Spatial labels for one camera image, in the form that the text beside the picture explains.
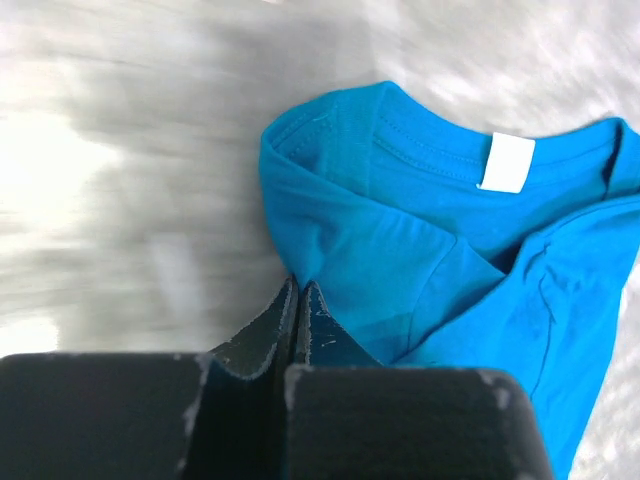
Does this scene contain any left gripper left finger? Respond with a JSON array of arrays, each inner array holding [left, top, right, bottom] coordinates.
[[1, 278, 299, 479]]

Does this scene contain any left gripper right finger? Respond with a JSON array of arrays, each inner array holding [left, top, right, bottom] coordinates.
[[284, 283, 553, 479]]

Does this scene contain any blue t shirt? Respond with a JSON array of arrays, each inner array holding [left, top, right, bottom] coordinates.
[[259, 82, 639, 479]]

